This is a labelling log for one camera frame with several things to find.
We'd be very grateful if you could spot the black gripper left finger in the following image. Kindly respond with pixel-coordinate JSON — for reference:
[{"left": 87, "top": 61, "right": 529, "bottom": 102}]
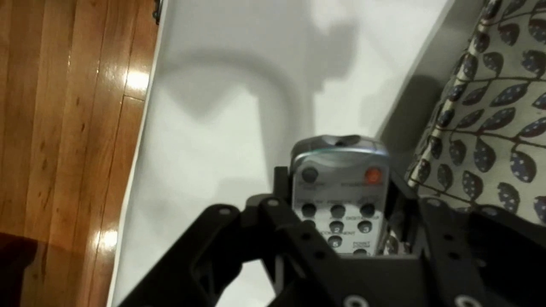
[{"left": 118, "top": 164, "right": 345, "bottom": 307}]

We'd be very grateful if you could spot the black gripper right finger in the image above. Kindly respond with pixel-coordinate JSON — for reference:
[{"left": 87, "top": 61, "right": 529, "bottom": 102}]
[{"left": 384, "top": 174, "right": 546, "bottom": 307}]

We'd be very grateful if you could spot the grey remote control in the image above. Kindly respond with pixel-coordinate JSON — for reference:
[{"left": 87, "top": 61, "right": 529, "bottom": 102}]
[{"left": 288, "top": 131, "right": 394, "bottom": 259}]

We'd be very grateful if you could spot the white couch seat cushion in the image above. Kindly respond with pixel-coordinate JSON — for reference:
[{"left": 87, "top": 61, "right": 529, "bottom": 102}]
[{"left": 106, "top": 0, "right": 457, "bottom": 307}]

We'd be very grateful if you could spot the white couch back cushion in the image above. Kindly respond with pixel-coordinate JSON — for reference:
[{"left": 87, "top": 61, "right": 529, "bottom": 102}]
[{"left": 374, "top": 0, "right": 492, "bottom": 176}]

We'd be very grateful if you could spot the leaf pattern pillow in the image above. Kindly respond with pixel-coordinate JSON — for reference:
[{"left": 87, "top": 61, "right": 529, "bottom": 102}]
[{"left": 405, "top": 0, "right": 546, "bottom": 228}]

